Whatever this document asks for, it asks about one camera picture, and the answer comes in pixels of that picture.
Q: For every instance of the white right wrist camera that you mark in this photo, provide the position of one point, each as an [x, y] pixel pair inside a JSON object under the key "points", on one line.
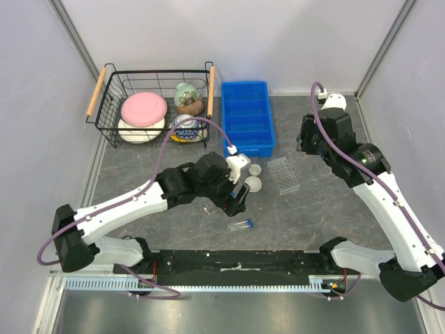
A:
{"points": [[331, 99]]}

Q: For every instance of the white ceramic crucible cup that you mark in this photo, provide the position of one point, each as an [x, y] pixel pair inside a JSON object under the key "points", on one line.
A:
{"points": [[255, 170]]}

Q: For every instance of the blue capped test tube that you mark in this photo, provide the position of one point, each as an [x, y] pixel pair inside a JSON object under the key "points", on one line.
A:
{"points": [[241, 227], [240, 223]]}

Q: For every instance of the blue plastic compartment bin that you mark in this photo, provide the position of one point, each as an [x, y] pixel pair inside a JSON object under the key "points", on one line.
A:
{"points": [[247, 117]]}

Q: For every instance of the white ceramic evaporating dish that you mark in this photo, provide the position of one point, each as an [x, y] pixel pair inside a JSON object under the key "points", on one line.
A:
{"points": [[254, 184]]}

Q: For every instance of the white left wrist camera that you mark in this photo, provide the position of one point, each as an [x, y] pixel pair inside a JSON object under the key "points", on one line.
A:
{"points": [[236, 162]]}

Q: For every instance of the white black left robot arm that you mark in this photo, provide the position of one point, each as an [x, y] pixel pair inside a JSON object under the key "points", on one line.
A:
{"points": [[80, 236]]}

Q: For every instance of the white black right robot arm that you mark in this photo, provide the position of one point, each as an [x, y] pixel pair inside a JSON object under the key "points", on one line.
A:
{"points": [[416, 262]]}

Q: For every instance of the light blue cable duct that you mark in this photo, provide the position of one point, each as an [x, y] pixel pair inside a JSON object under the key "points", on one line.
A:
{"points": [[131, 284]]}

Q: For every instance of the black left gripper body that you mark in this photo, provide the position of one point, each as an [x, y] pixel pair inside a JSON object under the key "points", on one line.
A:
{"points": [[229, 203]]}

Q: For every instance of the white ceramic bowl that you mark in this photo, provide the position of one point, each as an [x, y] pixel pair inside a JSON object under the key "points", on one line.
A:
{"points": [[137, 135]]}

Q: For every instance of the black wire basket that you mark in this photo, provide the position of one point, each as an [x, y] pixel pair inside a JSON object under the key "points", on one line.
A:
{"points": [[115, 86]]}

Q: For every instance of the green floral ceramic bowl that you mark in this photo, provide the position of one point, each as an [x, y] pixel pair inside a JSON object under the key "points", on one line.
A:
{"points": [[188, 100]]}

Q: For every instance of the yellow plate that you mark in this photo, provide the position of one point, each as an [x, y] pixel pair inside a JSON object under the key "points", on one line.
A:
{"points": [[180, 140]]}

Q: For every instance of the pink ceramic plate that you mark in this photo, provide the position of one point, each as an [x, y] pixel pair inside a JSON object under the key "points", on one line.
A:
{"points": [[143, 109]]}

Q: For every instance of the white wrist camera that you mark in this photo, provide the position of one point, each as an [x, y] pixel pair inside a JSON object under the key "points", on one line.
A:
{"points": [[331, 99], [236, 162]]}

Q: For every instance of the clear acrylic test tube rack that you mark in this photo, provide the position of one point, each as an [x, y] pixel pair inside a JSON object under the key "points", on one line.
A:
{"points": [[283, 175]]}

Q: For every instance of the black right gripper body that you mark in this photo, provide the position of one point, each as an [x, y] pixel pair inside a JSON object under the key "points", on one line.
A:
{"points": [[309, 140]]}

